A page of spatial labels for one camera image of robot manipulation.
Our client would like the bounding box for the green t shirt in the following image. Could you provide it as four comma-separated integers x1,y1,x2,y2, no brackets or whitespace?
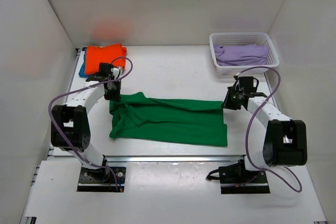
109,92,228,147

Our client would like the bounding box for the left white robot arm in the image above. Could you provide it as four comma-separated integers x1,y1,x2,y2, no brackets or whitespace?
51,63,122,181

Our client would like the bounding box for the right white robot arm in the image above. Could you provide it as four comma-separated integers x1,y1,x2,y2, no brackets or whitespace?
222,76,308,182

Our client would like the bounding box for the folded orange t shirt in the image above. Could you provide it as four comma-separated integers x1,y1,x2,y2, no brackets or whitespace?
84,44,127,76

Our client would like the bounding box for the folded blue t shirt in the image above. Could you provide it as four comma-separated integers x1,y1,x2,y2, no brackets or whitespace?
78,47,89,78

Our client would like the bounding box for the white plastic basket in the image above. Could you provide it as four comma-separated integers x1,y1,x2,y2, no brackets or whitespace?
209,32,279,75

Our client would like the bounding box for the purple t shirt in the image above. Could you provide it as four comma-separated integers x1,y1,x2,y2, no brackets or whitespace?
214,44,269,66

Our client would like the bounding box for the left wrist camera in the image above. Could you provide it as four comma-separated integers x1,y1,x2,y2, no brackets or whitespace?
112,67,123,79

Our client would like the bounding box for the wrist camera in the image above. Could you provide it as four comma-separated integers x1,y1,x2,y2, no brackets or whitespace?
112,67,123,79
233,75,240,92

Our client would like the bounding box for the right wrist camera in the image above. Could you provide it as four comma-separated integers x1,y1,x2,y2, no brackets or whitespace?
233,75,240,92

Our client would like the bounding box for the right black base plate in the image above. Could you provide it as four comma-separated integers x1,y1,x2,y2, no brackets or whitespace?
206,161,270,195

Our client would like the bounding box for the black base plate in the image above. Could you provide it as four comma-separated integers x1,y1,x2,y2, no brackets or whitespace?
206,161,270,195
77,167,127,193

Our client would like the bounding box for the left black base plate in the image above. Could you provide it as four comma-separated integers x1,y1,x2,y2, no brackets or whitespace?
77,167,127,193

